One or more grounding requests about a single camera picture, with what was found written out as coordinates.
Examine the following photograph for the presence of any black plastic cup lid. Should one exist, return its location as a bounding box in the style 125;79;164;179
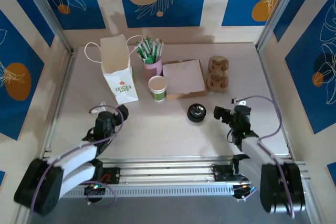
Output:
186;102;207;123

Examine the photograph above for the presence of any green white paper coffee cup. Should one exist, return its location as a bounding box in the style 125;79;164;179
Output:
148;75;168;102

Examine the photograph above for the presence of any white paper napkin stack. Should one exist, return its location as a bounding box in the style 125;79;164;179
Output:
162;59;206;95

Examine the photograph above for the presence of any white paper takeout bag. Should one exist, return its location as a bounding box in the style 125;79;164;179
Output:
84;34;144;105

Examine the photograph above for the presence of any brown pulp cup carrier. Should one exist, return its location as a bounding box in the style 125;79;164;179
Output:
206;55;230;93

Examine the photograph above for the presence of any brown cardboard napkin tray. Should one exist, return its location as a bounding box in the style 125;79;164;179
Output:
162;58;208;101

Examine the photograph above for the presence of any pink straw holder cup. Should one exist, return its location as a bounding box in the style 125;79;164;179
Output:
142;56;163;81

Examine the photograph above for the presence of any green striped wrapped straw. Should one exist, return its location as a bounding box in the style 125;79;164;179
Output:
135;40;150;64
136;48;149;64
145;35;153;63

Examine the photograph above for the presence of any black controller board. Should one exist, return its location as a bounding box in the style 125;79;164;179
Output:
83;183;106;204
232;183;257;202

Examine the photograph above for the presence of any white wrapped straw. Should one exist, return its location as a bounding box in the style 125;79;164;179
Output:
155;40;165;61
152;38;160;62

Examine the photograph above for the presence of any aluminium side rail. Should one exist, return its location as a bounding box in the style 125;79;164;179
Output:
41;50;78;158
256;47;295;161

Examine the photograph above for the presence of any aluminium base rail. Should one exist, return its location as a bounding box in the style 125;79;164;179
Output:
43;154;308;186

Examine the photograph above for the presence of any slotted grey cable duct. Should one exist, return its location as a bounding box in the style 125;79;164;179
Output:
61;183;236;199

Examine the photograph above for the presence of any aluminium frame post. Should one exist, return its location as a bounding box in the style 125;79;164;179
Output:
255;0;310;53
18;0;77;56

